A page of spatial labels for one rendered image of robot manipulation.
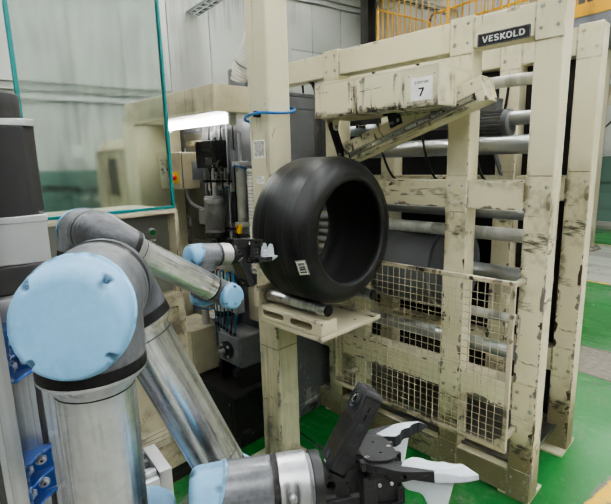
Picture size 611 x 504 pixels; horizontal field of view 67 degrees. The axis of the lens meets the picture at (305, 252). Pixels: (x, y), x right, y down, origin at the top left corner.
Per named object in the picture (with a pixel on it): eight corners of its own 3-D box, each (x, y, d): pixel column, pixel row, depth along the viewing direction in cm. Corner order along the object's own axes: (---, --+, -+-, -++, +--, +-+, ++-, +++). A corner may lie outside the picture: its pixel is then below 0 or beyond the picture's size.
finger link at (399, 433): (409, 449, 74) (376, 474, 67) (408, 413, 73) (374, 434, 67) (427, 455, 72) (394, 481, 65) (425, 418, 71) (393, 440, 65)
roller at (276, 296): (263, 299, 196) (265, 288, 196) (271, 299, 199) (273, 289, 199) (324, 316, 171) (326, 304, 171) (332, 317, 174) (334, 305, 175)
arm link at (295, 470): (272, 442, 63) (280, 473, 55) (305, 438, 64) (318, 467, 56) (275, 495, 64) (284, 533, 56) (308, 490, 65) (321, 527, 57)
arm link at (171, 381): (61, 248, 67) (212, 502, 79) (32, 264, 56) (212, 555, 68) (136, 214, 68) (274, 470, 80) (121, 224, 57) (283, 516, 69)
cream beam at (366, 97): (313, 119, 205) (313, 84, 202) (349, 121, 222) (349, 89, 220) (437, 105, 163) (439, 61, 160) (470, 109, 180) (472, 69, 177)
